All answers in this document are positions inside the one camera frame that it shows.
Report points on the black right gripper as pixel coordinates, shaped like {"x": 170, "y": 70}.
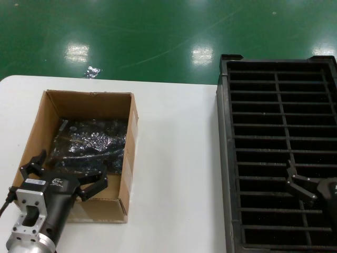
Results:
{"x": 329, "y": 189}

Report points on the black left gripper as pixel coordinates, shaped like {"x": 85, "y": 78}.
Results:
{"x": 60, "y": 189}

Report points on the grey antistatic bag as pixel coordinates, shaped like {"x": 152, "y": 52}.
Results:
{"x": 92, "y": 139}

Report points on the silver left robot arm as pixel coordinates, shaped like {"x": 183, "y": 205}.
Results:
{"x": 29, "y": 246}

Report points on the brown cardboard box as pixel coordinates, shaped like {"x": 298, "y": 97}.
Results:
{"x": 79, "y": 105}

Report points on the black slotted plastic container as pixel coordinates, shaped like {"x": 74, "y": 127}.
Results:
{"x": 223, "y": 131}

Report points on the crumpled foil scrap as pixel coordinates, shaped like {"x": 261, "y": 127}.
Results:
{"x": 92, "y": 72}

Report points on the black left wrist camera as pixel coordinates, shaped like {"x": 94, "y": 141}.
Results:
{"x": 35, "y": 182}

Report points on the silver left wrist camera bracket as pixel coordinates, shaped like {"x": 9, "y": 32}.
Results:
{"x": 29, "y": 196}

